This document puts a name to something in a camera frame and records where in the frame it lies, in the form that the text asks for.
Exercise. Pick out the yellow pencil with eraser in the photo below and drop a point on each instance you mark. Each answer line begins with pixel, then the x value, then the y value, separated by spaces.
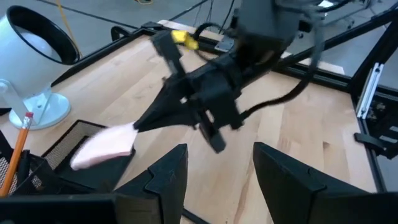
pixel 15 155

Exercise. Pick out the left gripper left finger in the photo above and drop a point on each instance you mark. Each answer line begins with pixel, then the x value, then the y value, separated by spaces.
pixel 161 199

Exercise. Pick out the black box with labels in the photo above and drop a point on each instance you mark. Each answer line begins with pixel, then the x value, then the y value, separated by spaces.
pixel 385 109

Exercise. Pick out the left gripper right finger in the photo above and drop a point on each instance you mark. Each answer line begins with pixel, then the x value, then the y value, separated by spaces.
pixel 295 202

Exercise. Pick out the black mesh desk organizer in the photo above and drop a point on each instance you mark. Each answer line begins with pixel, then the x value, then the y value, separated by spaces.
pixel 59 149

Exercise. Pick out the white spotlight lamp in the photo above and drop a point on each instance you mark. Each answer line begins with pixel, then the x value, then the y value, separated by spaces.
pixel 25 77

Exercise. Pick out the plain black pen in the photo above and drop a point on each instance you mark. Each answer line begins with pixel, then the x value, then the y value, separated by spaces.
pixel 24 166

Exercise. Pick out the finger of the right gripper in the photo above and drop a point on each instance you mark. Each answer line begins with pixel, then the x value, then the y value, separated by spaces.
pixel 174 93
pixel 186 116

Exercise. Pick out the yellow tape tag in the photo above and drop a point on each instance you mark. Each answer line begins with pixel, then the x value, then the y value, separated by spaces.
pixel 183 39

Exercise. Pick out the grey metal base plate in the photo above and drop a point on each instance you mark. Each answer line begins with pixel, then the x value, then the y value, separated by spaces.
pixel 224 45

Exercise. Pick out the silver metal bracket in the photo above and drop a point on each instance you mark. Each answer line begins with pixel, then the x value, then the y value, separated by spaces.
pixel 370 90

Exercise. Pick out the pink sticky note pad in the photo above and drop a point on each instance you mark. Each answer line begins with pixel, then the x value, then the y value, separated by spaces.
pixel 102 146

